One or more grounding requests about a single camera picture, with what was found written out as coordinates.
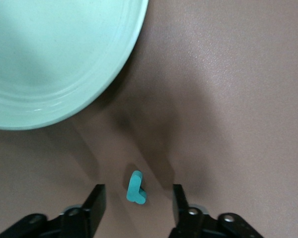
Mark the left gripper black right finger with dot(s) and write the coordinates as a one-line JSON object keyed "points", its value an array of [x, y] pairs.
{"points": [[188, 223]]}

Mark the teal letter r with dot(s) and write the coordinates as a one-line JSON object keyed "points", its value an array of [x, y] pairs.
{"points": [[134, 188]]}

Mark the green plate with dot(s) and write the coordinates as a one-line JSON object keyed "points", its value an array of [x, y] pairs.
{"points": [[52, 49]]}

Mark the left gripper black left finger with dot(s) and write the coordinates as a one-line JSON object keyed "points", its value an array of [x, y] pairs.
{"points": [[89, 218]]}

